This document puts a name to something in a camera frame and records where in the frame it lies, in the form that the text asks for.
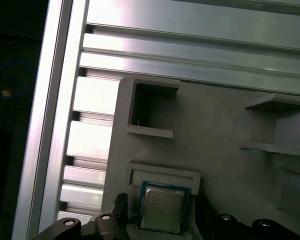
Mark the grey parts rack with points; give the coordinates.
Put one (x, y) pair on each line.
(210, 125)

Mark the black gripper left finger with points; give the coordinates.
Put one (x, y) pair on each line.
(107, 225)

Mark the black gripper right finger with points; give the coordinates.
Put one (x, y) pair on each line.
(215, 227)

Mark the silver CPU chip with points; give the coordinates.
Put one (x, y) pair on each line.
(162, 210)

